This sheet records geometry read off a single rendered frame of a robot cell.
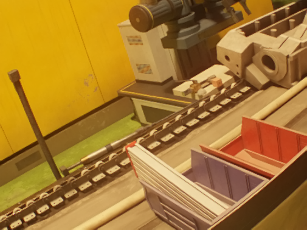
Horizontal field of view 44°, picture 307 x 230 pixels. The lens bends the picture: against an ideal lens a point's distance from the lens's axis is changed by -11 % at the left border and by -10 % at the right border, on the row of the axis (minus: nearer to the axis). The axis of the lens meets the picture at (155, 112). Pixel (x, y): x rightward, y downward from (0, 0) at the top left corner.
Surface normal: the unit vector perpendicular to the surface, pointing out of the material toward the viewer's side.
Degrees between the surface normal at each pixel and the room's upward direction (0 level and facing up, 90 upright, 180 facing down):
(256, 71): 40
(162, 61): 90
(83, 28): 90
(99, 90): 90
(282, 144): 88
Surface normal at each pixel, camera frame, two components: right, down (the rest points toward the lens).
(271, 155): -0.80, 0.42
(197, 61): 0.62, 0.14
